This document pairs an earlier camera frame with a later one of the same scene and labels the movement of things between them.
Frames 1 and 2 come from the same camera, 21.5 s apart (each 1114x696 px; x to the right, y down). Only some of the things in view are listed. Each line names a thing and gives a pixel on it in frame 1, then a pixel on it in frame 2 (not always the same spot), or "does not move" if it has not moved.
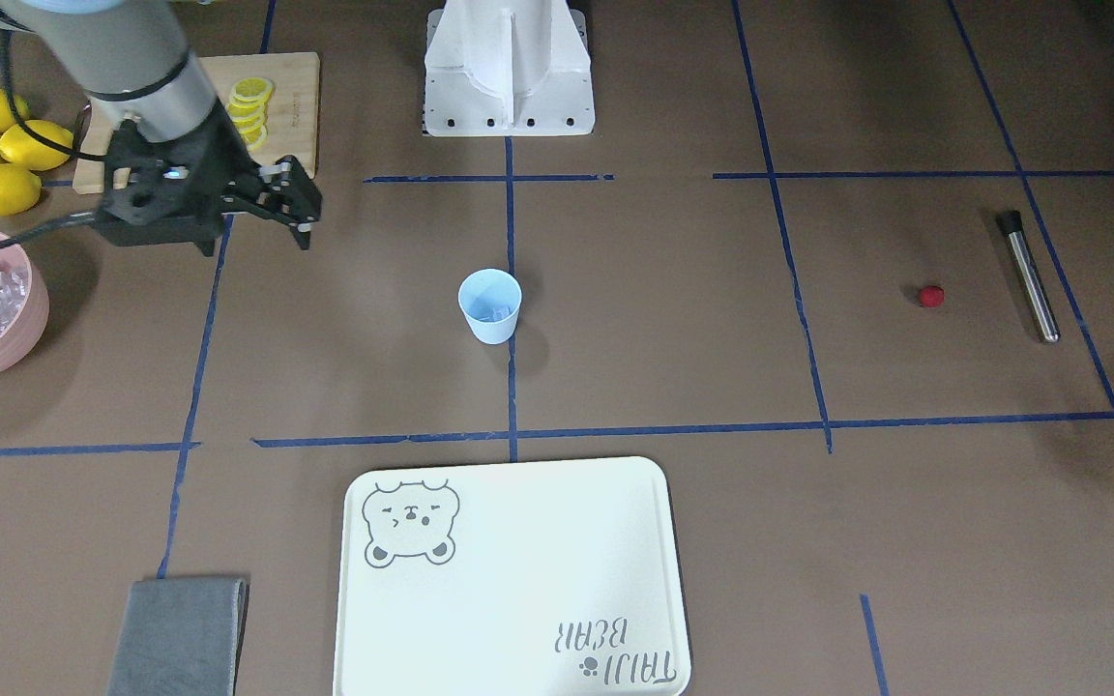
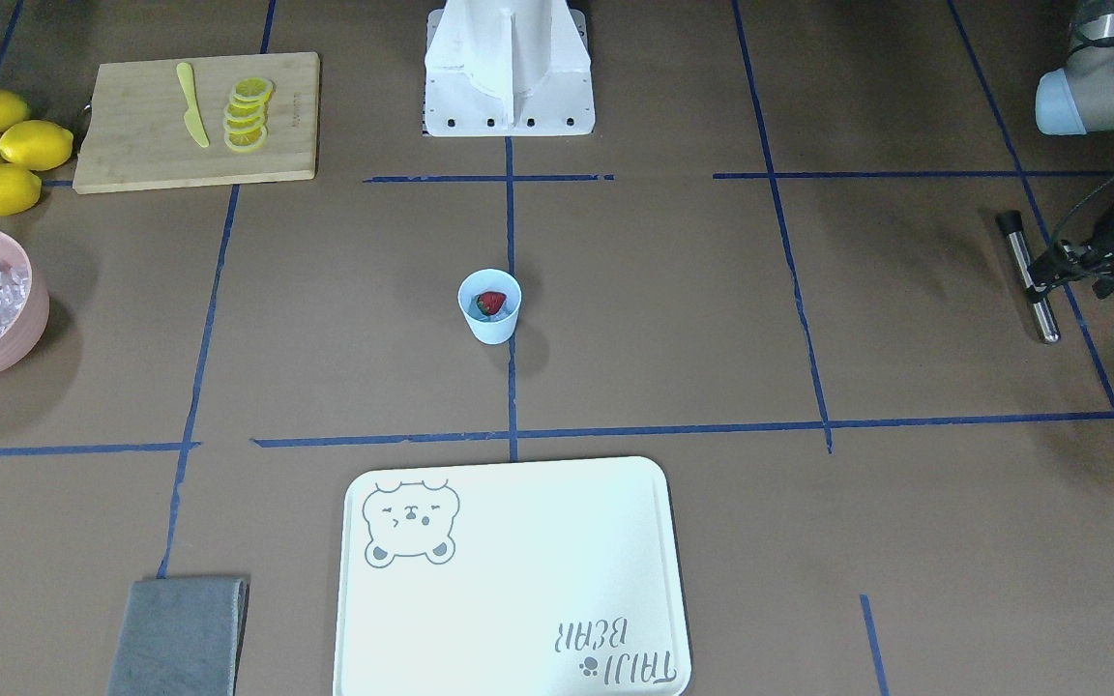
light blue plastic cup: [490, 300] does not move
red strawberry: [931, 296] -> [489, 302]
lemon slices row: [248, 108] does not move
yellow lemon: [2, 189] does not move
